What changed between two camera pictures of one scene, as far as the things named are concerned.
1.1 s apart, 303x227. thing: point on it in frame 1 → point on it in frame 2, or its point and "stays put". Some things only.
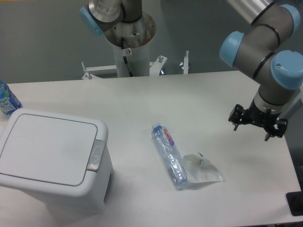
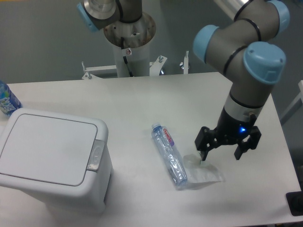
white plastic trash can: (63, 158) stays put
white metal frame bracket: (155, 67) stays put
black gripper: (258, 117) → (231, 129)
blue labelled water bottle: (9, 103) stays put
